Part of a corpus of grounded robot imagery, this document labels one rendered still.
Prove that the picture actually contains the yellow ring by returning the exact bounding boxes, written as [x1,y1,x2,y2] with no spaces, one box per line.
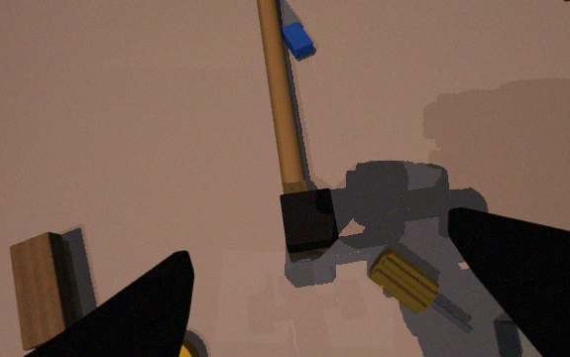
[179,338,200,357]

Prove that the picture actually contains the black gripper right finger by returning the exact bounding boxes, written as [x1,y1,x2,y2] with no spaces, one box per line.
[447,207,570,357]

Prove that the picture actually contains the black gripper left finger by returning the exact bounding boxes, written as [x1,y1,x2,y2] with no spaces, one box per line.
[24,250,194,357]

